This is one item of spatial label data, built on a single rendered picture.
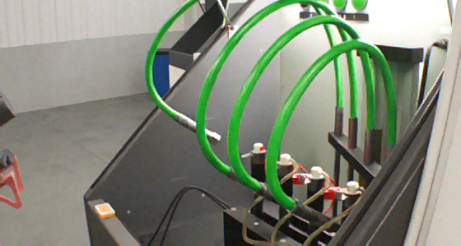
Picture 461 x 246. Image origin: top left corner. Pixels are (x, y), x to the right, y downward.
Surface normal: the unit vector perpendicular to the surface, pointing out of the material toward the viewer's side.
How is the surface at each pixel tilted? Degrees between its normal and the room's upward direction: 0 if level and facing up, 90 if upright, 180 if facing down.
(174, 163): 90
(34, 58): 90
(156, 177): 90
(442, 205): 76
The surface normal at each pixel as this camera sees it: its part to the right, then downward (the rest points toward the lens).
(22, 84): 0.61, 0.18
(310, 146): -0.86, 0.15
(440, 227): -0.84, -0.09
